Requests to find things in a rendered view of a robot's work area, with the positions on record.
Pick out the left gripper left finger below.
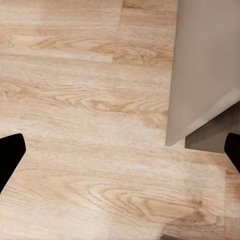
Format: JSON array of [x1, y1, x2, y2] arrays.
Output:
[[0, 133, 26, 193]]

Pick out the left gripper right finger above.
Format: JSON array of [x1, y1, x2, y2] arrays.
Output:
[[224, 132, 240, 173]]

